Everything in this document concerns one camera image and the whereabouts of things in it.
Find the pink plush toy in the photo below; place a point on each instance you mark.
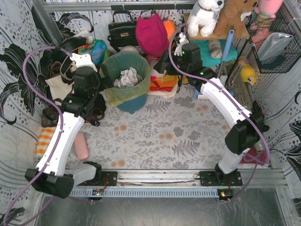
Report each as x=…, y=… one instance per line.
x=266, y=14

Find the cream canvas tote bag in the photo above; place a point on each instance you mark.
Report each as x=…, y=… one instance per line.
x=58, y=89

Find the blue floor mop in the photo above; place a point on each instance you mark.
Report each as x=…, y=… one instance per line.
x=225, y=52

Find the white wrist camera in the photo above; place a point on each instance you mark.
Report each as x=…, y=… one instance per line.
x=182, y=40
x=81, y=61

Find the yellow trash bag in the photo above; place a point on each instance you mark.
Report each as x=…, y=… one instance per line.
x=129, y=74

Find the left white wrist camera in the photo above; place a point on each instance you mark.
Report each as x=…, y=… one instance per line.
x=81, y=61

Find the magenta fabric hat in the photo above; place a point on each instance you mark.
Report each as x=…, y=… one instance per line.
x=151, y=35

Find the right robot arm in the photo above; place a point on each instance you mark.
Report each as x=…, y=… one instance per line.
x=246, y=128

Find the black wire basket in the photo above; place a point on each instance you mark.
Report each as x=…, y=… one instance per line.
x=284, y=62

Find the silver foil pouch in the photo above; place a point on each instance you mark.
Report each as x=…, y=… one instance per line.
x=274, y=45

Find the cream plush sheep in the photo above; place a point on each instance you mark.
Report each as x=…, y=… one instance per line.
x=130, y=49

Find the rainbow striped bag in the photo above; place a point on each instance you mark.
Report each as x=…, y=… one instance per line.
x=160, y=82

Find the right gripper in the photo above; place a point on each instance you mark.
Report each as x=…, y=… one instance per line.
x=165, y=63

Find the teal trash bin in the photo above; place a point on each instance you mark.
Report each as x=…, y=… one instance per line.
x=129, y=99

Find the white plush dog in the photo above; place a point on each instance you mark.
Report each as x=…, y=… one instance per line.
x=203, y=17

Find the yellow plush duck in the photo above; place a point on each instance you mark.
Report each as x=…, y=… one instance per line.
x=247, y=72

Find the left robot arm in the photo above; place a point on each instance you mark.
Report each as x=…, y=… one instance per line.
x=83, y=104

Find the orange plush toy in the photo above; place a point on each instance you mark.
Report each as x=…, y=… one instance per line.
x=170, y=28

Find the pink rolled towel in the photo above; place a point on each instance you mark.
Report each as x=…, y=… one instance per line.
x=80, y=146

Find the purple orange sock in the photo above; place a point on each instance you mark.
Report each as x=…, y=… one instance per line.
x=253, y=157

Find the black leather handbag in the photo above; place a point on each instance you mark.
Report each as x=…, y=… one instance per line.
x=122, y=34

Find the brown teddy bear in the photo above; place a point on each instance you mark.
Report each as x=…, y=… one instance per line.
x=233, y=15

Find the crumpled paper trash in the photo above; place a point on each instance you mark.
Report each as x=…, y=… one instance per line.
x=128, y=78

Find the colourful printed bag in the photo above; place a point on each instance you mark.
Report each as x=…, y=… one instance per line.
x=98, y=51

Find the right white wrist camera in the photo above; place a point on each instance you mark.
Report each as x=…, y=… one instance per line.
x=182, y=40

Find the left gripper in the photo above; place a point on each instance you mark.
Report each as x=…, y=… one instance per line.
x=103, y=83

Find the orange checkered cloth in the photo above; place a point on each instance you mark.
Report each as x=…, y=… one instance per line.
x=44, y=139

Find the aluminium front rail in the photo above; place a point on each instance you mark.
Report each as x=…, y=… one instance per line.
x=160, y=176

